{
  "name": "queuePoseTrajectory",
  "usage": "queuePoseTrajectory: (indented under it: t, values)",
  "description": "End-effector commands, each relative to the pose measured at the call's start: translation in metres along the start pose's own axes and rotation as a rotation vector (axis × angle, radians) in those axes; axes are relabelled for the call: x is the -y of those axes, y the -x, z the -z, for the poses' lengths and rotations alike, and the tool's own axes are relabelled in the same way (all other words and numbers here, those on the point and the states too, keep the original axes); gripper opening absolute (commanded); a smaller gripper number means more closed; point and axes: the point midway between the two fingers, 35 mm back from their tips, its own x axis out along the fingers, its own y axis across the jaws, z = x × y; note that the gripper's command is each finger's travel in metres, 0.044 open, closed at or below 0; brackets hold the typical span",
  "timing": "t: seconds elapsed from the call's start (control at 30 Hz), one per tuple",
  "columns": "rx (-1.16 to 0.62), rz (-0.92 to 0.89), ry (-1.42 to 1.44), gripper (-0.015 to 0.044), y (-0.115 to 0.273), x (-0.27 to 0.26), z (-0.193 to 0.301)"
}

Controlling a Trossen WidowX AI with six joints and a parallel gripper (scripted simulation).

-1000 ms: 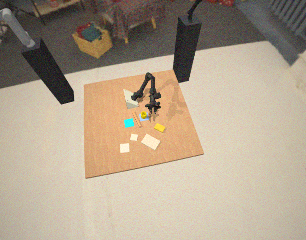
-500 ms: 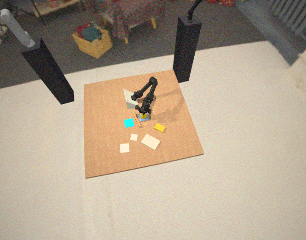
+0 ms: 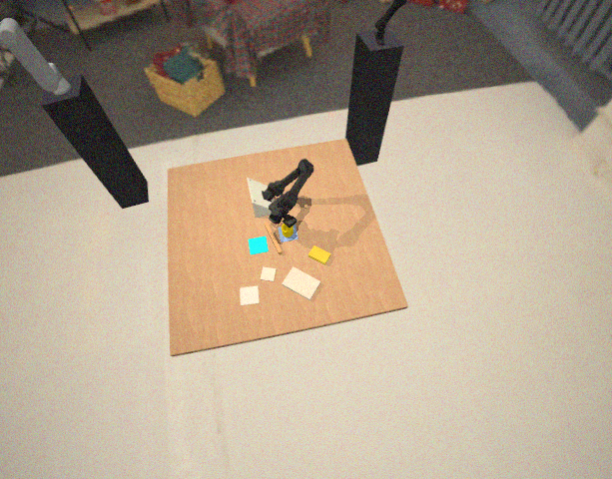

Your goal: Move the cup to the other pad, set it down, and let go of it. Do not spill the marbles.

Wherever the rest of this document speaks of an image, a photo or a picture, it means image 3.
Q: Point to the small yellow block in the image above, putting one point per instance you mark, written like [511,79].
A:
[319,255]

